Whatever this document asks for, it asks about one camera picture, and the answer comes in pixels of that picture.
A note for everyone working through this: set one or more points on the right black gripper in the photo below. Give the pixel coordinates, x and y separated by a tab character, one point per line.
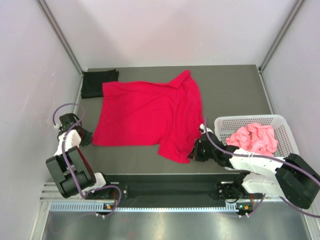
195	154

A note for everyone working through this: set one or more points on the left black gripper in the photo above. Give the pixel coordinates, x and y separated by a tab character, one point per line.
87	140

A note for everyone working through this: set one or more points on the red polo t shirt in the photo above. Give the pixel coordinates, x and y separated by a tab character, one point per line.
142	113

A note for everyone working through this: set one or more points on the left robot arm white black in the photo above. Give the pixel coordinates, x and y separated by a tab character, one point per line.
68	167

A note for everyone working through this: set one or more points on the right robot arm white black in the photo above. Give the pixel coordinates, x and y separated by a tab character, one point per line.
289	177

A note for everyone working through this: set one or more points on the white perforated plastic basket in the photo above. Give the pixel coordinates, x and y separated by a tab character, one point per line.
225	126

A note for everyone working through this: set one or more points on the folded black t shirt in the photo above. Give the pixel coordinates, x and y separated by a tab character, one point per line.
92	84

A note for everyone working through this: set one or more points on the pink crumpled t shirt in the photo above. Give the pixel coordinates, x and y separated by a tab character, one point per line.
255	138

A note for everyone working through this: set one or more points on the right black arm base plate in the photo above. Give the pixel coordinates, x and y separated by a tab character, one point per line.
234	191

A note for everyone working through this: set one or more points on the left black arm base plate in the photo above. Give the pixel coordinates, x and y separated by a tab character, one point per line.
99	191

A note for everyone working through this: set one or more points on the left aluminium corner post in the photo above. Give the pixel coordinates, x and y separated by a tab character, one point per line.
59	33

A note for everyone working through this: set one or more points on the aluminium corner post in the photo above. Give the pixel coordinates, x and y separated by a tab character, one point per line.
293	13
59	33

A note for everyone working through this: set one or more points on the right aluminium corner post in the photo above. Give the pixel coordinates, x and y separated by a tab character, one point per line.
293	13

